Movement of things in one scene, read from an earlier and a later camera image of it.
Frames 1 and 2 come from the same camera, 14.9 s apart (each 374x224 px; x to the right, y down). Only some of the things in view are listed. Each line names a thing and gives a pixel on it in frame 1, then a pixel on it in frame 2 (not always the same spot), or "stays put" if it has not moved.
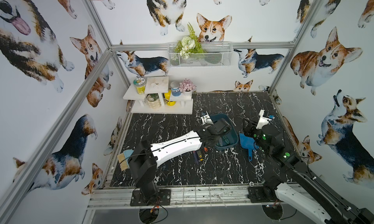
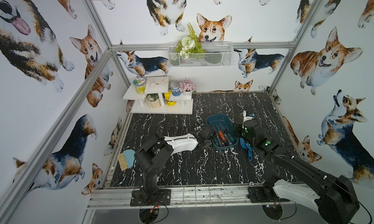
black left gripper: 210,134 to 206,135
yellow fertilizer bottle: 167,97 stays put
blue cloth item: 248,143 stays put
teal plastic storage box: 229,138 stays put
